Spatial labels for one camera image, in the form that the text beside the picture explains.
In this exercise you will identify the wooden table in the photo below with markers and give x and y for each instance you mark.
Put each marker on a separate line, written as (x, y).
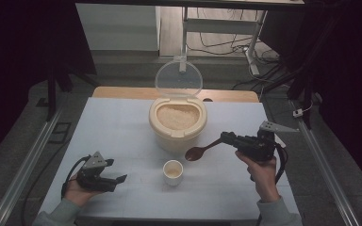
(122, 92)

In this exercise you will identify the black stand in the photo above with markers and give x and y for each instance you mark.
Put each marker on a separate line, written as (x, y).
(52, 94)

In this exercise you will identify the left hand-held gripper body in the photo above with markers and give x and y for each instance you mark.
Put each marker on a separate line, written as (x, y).
(94, 179)

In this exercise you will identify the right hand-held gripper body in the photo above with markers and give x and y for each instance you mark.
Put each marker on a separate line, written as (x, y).
(257, 147)

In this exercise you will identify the white desk frame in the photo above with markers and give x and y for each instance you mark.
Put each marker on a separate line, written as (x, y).
(220, 25)

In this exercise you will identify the white table cover sheet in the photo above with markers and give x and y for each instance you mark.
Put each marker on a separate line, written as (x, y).
(119, 125)

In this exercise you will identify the black curtain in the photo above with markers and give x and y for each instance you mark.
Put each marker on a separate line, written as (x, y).
(352, 78)
(12, 62)

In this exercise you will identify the small white box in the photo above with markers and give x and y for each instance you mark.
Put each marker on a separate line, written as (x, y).
(298, 113)

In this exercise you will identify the clear container lid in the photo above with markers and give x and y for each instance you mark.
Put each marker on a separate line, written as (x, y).
(178, 78)

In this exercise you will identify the person's left hand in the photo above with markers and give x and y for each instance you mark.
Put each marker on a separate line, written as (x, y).
(75, 194)

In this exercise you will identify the brown wooden spoon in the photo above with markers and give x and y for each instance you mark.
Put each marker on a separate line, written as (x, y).
(196, 153)

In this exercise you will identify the metal floor rail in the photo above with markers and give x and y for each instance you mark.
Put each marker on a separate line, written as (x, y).
(323, 163)
(28, 163)

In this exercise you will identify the white cup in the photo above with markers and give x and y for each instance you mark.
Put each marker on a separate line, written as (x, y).
(172, 175)

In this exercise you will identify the rice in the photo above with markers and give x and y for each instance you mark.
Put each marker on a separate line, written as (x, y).
(177, 116)

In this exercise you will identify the person's right hand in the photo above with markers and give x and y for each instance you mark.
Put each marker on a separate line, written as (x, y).
(264, 179)

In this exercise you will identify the white cabinet panel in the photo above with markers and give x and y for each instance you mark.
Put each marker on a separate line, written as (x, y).
(116, 28)

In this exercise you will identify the black floor frame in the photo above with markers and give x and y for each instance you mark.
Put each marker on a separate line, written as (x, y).
(59, 133)

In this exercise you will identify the cream rice container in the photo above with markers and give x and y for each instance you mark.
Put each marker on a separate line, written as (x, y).
(177, 139)

